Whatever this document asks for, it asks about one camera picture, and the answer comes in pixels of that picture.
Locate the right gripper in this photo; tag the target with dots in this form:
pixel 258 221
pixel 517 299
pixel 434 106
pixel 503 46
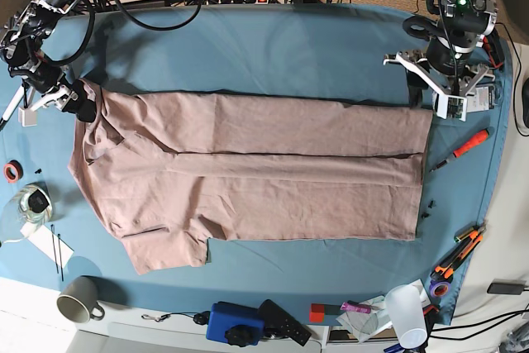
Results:
pixel 80 99

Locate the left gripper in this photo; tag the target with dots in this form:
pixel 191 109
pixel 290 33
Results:
pixel 422 75

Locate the pink T-shirt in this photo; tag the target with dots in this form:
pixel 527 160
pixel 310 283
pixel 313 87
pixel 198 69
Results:
pixel 167 172

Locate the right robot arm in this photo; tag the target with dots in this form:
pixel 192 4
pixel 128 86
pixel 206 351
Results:
pixel 43 80

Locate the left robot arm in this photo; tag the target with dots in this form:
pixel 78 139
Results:
pixel 463 48

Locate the white black marker pen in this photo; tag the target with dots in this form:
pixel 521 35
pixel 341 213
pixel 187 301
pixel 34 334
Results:
pixel 18 96

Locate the orange black tool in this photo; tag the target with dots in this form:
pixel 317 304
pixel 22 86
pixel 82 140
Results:
pixel 494 50

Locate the red tape roll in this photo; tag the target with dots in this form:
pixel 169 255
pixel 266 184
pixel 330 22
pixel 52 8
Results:
pixel 12 171

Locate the clear tape roll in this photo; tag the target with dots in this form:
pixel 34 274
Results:
pixel 33 203

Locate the black zip tie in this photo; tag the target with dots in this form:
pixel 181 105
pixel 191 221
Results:
pixel 60 258
pixel 52 231

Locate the black small screws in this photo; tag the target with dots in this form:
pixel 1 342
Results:
pixel 426 212

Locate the blue table cloth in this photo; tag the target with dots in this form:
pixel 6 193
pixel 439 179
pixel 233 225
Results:
pixel 333 52

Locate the white paper card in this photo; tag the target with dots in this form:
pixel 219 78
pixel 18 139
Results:
pixel 41 239

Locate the orange black utility knife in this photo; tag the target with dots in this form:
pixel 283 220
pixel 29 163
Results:
pixel 445 269

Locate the grey ceramic mug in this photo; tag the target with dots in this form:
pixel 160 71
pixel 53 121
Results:
pixel 79 301

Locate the purple tape roll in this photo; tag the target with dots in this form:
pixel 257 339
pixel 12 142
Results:
pixel 439 289

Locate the black phone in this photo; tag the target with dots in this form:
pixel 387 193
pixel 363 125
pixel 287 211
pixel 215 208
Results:
pixel 506 288

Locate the frosted plastic cup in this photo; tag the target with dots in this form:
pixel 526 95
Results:
pixel 404 307

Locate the purple small flashlight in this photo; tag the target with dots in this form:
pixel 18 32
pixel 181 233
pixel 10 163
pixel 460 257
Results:
pixel 356 307

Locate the red black block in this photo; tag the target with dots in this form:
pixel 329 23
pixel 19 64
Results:
pixel 318 312

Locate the blue box device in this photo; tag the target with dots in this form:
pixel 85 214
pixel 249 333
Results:
pixel 235 325

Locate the black remote control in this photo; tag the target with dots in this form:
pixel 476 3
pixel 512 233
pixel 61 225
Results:
pixel 278 322

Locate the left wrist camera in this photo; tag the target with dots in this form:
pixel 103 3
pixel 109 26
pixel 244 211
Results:
pixel 449 106

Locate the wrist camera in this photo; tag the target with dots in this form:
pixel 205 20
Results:
pixel 449 106
pixel 27 117

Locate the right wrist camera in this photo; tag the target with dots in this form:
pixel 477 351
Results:
pixel 27 117

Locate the orange handle screwdriver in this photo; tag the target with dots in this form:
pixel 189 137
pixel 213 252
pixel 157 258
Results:
pixel 475 140

